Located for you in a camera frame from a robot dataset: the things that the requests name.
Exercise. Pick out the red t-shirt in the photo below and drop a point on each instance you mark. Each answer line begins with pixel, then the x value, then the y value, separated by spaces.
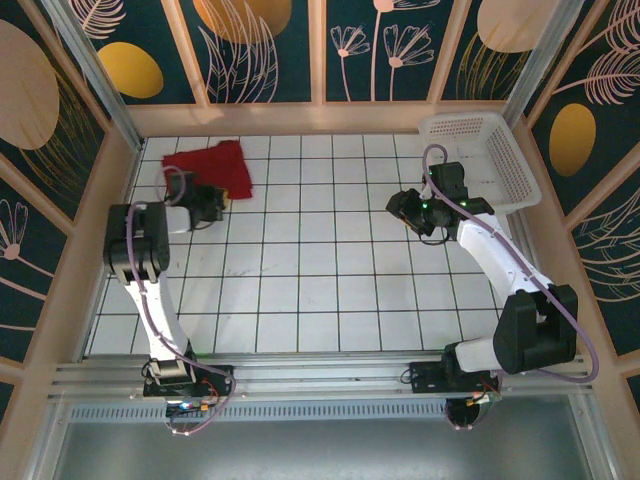
pixel 210 162

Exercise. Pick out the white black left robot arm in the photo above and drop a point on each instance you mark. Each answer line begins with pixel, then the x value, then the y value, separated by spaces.
pixel 155 310

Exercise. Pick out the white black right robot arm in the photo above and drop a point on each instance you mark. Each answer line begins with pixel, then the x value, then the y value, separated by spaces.
pixel 500 260

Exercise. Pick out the white perforated plastic basket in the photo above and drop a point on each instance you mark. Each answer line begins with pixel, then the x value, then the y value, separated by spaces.
pixel 505 150

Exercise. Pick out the grey metal sheet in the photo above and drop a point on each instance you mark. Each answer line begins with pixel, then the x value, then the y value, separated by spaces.
pixel 325 450

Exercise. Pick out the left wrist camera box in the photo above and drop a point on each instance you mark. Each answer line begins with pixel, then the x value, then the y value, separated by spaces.
pixel 176 187

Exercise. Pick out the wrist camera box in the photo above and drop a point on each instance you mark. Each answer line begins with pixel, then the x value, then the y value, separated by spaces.
pixel 447 177
pixel 176 187

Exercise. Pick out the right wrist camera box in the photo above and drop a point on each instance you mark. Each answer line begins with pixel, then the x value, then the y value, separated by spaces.
pixel 447 177

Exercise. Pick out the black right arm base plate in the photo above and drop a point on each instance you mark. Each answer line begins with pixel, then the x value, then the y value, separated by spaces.
pixel 425 375

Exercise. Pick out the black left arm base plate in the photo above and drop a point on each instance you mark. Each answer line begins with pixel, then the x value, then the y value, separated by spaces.
pixel 215 374

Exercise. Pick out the aluminium corner post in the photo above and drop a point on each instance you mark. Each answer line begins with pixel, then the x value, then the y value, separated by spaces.
pixel 98 75
pixel 542 60

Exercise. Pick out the aluminium mounting rail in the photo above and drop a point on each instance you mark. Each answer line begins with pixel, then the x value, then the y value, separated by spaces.
pixel 325 372

